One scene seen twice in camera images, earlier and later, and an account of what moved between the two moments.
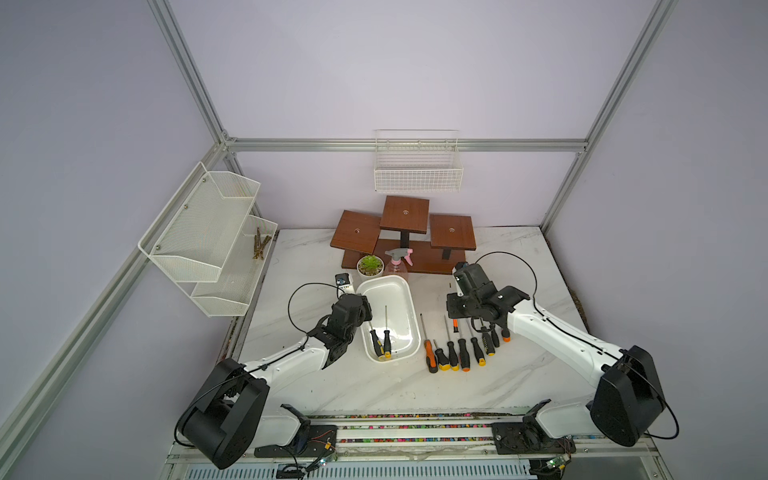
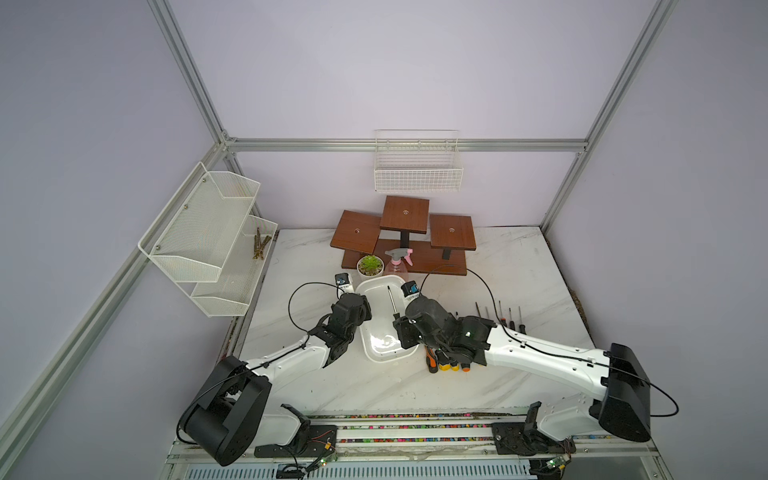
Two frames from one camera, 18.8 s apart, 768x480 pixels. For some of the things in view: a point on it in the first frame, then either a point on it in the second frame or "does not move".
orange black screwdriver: (430, 355) does not move
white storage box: (392, 297) does not move
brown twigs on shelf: (258, 246) does not move
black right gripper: (452, 306) → (404, 327)
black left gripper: (365, 313) does not move
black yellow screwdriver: (377, 344) → (396, 314)
